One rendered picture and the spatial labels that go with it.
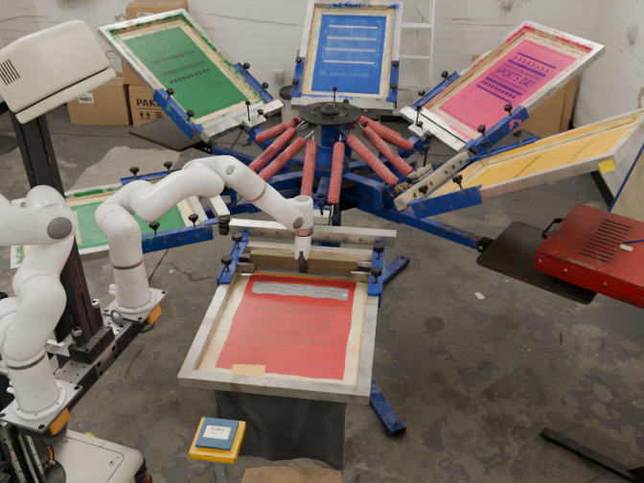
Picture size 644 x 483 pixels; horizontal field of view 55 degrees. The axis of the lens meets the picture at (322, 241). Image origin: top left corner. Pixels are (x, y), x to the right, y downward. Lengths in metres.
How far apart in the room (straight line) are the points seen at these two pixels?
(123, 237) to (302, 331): 0.69
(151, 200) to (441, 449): 1.84
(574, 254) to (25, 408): 1.84
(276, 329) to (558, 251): 1.06
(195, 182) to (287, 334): 0.61
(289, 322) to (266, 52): 4.51
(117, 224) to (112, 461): 1.19
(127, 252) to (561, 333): 2.66
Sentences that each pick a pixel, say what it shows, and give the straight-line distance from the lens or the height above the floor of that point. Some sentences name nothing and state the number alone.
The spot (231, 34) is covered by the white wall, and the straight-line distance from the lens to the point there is 6.43.
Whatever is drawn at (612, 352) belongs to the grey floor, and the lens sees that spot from 3.83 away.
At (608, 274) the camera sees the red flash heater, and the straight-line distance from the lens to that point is 2.36.
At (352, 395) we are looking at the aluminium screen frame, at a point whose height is 0.99.
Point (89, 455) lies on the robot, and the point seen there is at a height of 0.28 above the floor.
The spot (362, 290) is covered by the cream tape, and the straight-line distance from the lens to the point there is 2.31.
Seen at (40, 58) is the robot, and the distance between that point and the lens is 1.37.
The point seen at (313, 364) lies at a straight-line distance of 2.01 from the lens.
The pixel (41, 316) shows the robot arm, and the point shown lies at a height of 1.47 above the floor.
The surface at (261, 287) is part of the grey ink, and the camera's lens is 2.32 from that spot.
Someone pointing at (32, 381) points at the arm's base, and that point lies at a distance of 1.69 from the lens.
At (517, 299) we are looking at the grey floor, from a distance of 4.02.
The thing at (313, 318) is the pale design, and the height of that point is 0.96.
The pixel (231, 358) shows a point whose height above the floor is 0.96.
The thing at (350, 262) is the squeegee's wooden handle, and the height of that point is 1.06.
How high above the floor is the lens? 2.34
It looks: 32 degrees down
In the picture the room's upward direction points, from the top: straight up
